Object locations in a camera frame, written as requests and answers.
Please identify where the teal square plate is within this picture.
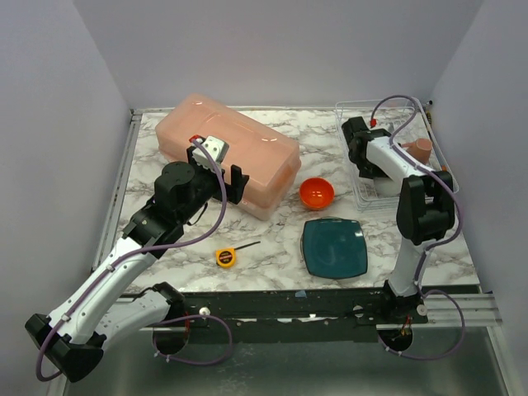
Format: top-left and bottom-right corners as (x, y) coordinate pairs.
(300, 217), (368, 280)

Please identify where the white bowl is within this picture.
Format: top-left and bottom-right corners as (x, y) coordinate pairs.
(373, 177), (401, 198)

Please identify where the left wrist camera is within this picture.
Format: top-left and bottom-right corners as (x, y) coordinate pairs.
(191, 135), (229, 172)

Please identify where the white wire dish rack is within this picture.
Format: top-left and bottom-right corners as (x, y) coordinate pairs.
(334, 98), (450, 212)

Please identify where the black mounting rail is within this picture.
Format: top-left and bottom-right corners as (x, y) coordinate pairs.
(127, 284), (475, 343)

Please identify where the pink grey mug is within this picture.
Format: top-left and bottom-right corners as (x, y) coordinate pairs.
(402, 138), (433, 165)

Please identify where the pink translucent storage box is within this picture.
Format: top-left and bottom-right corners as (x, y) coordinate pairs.
(155, 94), (301, 220)

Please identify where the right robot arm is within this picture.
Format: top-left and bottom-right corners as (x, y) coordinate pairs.
(342, 116), (455, 323)

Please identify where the yellow tape measure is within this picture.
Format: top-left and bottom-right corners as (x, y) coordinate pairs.
(214, 241), (260, 268)

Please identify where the orange bowl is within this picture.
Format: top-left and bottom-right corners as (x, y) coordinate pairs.
(299, 177), (335, 210)

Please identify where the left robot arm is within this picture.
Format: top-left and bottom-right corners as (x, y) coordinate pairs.
(25, 136), (249, 382)

